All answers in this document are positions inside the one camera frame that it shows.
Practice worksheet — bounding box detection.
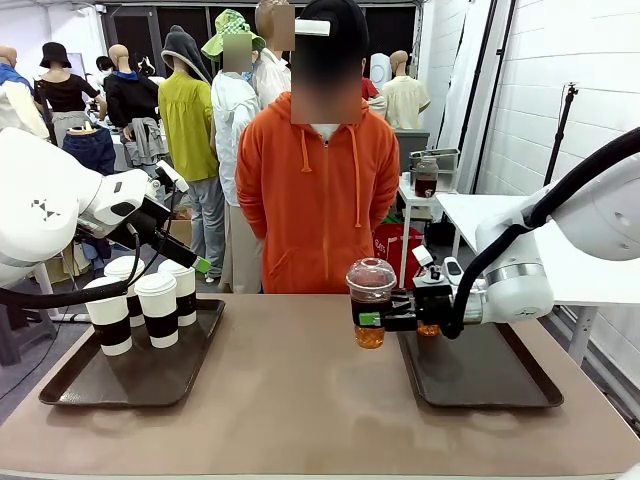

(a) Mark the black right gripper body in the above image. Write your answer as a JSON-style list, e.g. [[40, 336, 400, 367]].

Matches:
[[414, 285, 457, 332]]

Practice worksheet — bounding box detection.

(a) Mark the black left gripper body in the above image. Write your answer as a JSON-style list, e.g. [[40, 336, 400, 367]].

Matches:
[[127, 199, 199, 271]]

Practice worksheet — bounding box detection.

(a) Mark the white paper cup black sleeve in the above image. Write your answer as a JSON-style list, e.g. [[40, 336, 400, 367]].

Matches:
[[157, 259, 198, 328], [103, 256, 146, 329], [133, 272, 180, 350], [82, 276, 134, 357]]

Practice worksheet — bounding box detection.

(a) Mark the dark brown serving tray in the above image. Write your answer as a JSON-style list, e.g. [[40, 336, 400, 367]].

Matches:
[[397, 322, 565, 410], [38, 298, 227, 409]]

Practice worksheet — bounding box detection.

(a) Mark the cardboard box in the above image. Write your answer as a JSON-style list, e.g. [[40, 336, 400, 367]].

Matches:
[[164, 217, 194, 249]]

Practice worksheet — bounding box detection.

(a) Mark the red shopping bag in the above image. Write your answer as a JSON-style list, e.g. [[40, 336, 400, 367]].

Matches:
[[372, 223, 426, 291]]

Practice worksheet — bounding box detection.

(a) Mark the small white table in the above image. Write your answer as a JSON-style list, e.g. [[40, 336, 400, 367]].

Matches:
[[397, 172, 459, 251]]

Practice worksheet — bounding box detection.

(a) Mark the white side table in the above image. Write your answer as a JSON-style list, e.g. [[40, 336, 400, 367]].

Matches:
[[434, 192, 640, 366]]

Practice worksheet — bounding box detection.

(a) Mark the mannequin torso in jeans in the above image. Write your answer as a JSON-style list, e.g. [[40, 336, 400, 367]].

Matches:
[[62, 124, 117, 176]]

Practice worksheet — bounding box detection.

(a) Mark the mannequin in yellow-green shirt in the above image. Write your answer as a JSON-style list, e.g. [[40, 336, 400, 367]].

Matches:
[[158, 24, 226, 281]]

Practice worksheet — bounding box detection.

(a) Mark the glass jar of tea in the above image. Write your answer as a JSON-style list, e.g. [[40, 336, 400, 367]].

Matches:
[[413, 155, 440, 199]]

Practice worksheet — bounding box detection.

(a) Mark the person in orange hoodie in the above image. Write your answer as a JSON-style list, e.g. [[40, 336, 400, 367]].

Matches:
[[234, 0, 401, 295]]

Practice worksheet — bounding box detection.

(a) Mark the mannequin in black hoodie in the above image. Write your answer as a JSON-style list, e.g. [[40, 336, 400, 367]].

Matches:
[[105, 43, 169, 169]]

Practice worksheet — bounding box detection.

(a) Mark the grey cabinet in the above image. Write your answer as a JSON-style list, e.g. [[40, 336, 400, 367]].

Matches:
[[394, 128, 430, 174]]

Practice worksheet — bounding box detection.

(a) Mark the grey stool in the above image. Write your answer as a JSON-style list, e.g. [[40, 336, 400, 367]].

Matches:
[[0, 299, 59, 366]]

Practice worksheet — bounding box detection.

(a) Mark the mannequin in black top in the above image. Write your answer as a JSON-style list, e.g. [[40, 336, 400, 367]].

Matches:
[[33, 42, 107, 149]]

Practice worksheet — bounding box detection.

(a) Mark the tall mannequin in white shirt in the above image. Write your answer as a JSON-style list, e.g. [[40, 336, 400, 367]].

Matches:
[[252, 0, 296, 109]]

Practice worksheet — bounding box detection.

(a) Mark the mannequin in blue white jacket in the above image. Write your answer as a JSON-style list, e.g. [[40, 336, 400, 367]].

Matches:
[[0, 45, 49, 139]]

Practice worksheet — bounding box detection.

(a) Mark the mannequin in beige shirt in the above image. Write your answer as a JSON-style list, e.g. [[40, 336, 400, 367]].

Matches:
[[379, 49, 432, 131]]

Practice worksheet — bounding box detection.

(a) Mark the black bucket hat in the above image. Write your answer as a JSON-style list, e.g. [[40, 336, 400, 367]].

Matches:
[[38, 42, 73, 70]]

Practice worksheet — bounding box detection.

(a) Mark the green checked sun hat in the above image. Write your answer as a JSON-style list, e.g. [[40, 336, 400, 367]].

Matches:
[[201, 8, 266, 62]]

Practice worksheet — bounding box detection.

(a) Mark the black tripod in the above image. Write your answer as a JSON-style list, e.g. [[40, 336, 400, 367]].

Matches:
[[543, 82, 581, 186]]

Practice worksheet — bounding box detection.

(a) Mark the white round appliance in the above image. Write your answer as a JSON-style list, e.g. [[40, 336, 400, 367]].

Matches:
[[369, 52, 391, 86]]

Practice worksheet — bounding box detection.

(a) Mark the black beanie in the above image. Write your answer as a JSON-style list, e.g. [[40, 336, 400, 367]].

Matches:
[[302, 0, 370, 56]]

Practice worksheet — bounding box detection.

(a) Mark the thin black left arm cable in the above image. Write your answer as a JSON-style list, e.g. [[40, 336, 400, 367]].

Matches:
[[127, 187, 179, 289]]

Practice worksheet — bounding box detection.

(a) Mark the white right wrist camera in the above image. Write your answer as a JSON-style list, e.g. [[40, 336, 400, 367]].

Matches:
[[411, 244, 437, 289]]

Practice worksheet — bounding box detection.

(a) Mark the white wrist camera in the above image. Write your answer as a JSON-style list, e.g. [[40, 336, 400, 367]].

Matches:
[[411, 244, 437, 289], [155, 160, 191, 195]]

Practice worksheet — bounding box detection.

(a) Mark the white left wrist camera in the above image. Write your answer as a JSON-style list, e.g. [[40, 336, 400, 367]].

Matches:
[[155, 160, 191, 195]]

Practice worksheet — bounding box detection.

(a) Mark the thick black left arm hose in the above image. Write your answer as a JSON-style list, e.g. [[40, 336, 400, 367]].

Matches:
[[0, 222, 146, 311]]

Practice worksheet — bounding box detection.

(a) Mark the thick black arm hose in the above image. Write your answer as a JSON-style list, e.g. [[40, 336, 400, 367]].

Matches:
[[442, 127, 640, 341], [0, 222, 146, 311]]

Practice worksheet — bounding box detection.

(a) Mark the thick black right arm hose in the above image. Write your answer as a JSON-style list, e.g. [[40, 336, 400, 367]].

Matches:
[[442, 127, 640, 341]]

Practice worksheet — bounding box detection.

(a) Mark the white head-mounted camera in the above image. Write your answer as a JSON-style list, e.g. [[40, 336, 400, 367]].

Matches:
[[294, 18, 331, 37]]

